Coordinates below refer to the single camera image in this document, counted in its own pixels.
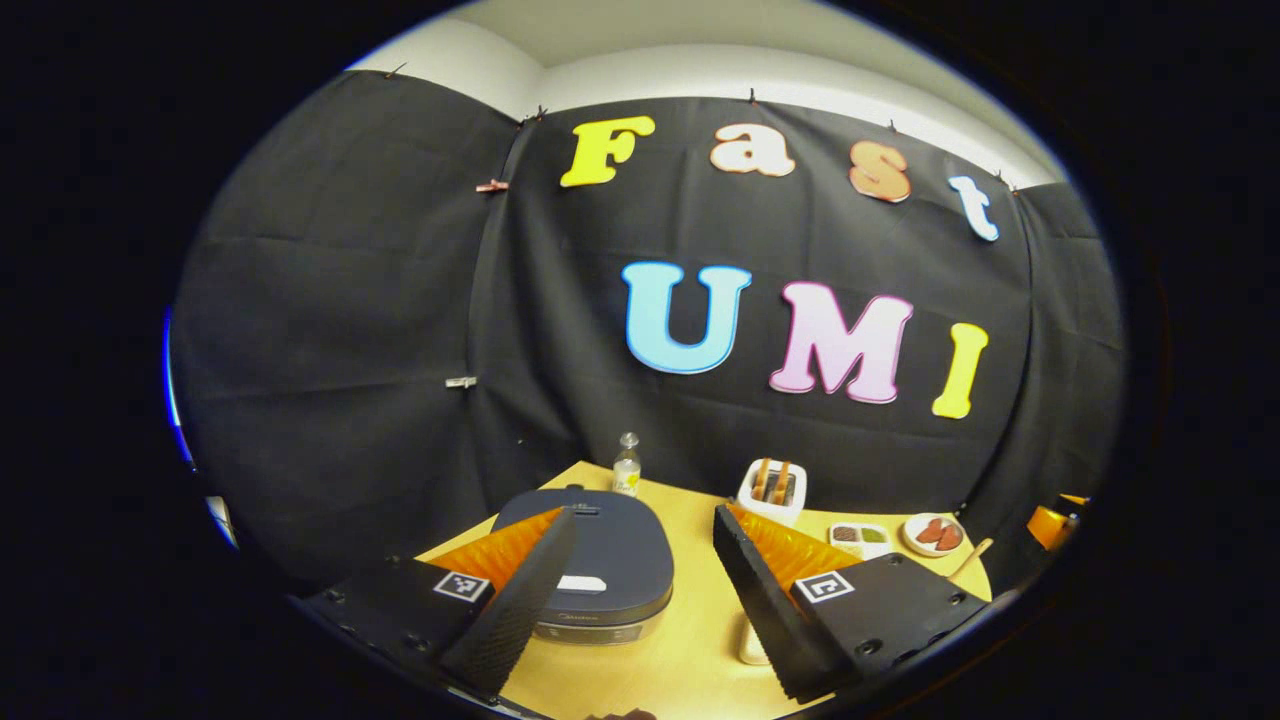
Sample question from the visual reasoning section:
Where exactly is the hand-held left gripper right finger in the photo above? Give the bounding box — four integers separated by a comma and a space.
712, 503, 991, 703

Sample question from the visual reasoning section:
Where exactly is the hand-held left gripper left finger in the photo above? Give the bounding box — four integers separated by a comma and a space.
295, 505, 579, 701

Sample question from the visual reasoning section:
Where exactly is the wooden spoon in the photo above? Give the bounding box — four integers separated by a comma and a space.
948, 538, 994, 581

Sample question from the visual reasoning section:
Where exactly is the dark lidded rice cooker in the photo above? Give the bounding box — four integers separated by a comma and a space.
490, 487, 676, 646

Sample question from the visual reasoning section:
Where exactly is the white toaster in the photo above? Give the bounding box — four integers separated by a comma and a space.
737, 458, 808, 528

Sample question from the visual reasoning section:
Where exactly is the white divided dish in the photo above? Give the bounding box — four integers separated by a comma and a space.
828, 522, 893, 561

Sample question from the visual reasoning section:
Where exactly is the white round plate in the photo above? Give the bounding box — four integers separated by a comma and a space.
902, 513, 966, 557

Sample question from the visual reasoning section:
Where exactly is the small clear bottle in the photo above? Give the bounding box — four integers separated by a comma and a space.
613, 432, 643, 498

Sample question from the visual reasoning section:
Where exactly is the black backdrop cloth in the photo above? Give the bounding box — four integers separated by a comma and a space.
165, 70, 1126, 591

